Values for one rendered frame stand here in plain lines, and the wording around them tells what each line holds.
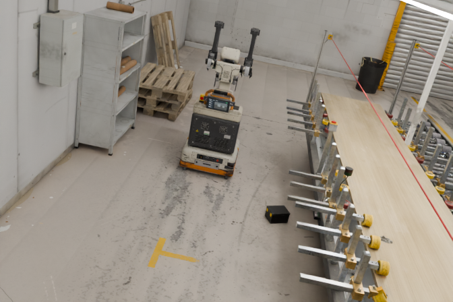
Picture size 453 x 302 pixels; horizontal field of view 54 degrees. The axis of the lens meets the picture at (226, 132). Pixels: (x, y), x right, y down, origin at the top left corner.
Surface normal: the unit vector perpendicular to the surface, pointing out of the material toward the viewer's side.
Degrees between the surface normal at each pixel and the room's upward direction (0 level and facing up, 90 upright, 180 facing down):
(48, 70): 90
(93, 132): 90
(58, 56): 90
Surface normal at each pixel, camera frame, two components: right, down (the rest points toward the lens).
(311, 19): -0.11, 0.37
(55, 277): 0.18, -0.91
